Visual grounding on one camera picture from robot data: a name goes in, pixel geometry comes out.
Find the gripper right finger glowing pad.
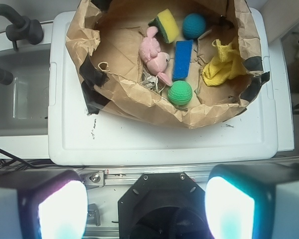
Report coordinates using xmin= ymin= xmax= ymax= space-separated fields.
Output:
xmin=205 ymin=163 xmax=299 ymax=239

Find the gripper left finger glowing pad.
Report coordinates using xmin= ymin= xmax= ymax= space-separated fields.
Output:
xmin=0 ymin=170 xmax=88 ymax=239

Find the blue rectangular sponge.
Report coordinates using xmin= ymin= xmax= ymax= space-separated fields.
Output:
xmin=172 ymin=40 xmax=193 ymax=81

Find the yellow green scrub sponge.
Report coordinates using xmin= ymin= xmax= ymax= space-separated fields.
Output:
xmin=148 ymin=8 xmax=180 ymax=44

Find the white plastic bin lid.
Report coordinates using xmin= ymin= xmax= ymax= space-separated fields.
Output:
xmin=48 ymin=11 xmax=278 ymax=166

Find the grey sink basin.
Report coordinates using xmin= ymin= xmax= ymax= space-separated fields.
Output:
xmin=0 ymin=44 xmax=50 ymax=136

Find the green foam ball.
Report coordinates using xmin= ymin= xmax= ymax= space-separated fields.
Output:
xmin=167 ymin=81 xmax=192 ymax=106

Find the yellow knitted cloth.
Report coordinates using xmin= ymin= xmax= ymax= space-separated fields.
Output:
xmin=201 ymin=39 xmax=247 ymax=87

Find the silver key bunch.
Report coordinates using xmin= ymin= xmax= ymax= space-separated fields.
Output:
xmin=141 ymin=68 xmax=166 ymax=95

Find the pink plush toy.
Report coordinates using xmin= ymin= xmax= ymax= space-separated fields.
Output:
xmin=139 ymin=26 xmax=173 ymax=87

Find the black sink faucet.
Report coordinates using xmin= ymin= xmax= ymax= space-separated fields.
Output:
xmin=0 ymin=3 xmax=44 ymax=85

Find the teal foam ball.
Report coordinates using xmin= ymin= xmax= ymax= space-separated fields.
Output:
xmin=182 ymin=13 xmax=206 ymax=39

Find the crumpled brown paper bag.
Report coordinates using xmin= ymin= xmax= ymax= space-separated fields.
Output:
xmin=66 ymin=0 xmax=270 ymax=128

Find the black cable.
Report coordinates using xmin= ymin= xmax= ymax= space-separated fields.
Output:
xmin=0 ymin=145 xmax=53 ymax=172

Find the aluminium rail with bracket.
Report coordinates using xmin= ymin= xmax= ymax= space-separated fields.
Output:
xmin=77 ymin=156 xmax=299 ymax=187

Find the black octagonal mount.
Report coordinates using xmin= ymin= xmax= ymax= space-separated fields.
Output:
xmin=118 ymin=172 xmax=212 ymax=239

